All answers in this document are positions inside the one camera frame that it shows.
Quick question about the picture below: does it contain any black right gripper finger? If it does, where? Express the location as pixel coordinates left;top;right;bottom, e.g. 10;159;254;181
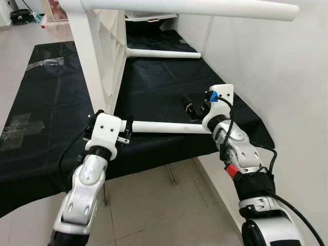
182;94;198;121

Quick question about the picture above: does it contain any white plastic children table top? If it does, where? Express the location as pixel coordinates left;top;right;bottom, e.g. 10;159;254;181
59;0;129;118

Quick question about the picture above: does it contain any black tablecloth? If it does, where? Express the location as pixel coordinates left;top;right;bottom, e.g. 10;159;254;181
0;28;275;219

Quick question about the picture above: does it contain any clear tape cross patch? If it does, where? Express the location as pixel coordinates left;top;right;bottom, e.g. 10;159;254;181
0;113;45;150

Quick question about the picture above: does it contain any clear tape strip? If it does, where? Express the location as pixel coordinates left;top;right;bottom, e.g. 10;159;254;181
28;57;65;69

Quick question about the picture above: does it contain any red printed carton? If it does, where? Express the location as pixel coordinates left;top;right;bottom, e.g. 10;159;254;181
46;0;70;22

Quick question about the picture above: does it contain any black floor appliance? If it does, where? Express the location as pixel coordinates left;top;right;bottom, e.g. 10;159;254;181
10;8;42;26

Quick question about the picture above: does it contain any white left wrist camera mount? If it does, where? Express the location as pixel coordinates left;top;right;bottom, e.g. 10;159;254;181
84;113;135;155

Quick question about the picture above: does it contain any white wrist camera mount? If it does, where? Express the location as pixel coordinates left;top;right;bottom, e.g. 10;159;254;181
201;84;235;132
84;113;135;155

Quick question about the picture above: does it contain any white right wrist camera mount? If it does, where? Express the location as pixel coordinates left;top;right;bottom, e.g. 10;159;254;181
201;84;235;132

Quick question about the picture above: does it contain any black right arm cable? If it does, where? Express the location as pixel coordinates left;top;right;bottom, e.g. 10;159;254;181
218;97;326;246

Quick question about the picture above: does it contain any metal folding table frame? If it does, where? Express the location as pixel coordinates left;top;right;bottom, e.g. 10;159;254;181
101;163;178;207

